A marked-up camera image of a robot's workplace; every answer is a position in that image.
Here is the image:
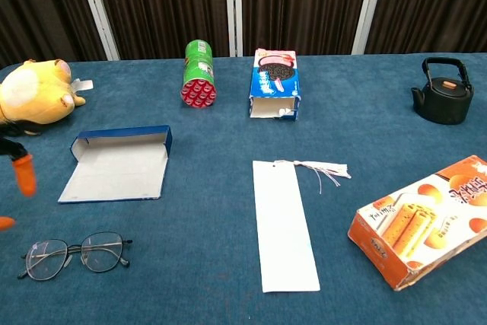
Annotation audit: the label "blue Oreo cookie box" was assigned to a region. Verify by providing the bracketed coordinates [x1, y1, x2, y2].
[248, 47, 301, 122]

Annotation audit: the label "black wire-frame eyeglasses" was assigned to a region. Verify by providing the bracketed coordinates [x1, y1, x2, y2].
[17, 231, 133, 282]

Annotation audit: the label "green chip can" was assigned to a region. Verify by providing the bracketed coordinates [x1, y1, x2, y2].
[180, 39, 218, 108]

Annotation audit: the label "white partition frame post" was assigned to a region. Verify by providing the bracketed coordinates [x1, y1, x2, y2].
[74, 0, 121, 62]
[350, 0, 388, 56]
[234, 0, 245, 58]
[224, 0, 234, 58]

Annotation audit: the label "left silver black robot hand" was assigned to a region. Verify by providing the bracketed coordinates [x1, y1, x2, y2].
[0, 119, 39, 231]

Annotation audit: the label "brown curtain panel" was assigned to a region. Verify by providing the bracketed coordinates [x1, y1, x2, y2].
[364, 0, 487, 56]
[241, 0, 374, 56]
[89, 0, 231, 60]
[0, 0, 107, 69]

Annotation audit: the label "blue cardboard glasses case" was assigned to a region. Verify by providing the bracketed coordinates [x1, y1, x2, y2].
[57, 124, 173, 203]

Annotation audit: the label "orange biscuit roll box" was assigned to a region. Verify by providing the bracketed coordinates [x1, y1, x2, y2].
[347, 155, 487, 292]

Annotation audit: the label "blue felt table cover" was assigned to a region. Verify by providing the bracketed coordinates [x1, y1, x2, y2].
[0, 53, 487, 325]

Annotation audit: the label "black kettle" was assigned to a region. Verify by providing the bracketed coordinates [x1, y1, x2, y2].
[410, 56, 475, 126]

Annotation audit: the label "white bookmark with tassel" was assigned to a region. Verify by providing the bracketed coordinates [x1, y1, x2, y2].
[252, 159, 352, 294]

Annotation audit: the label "yellow plush toy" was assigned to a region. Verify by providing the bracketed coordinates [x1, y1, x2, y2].
[0, 58, 94, 132]

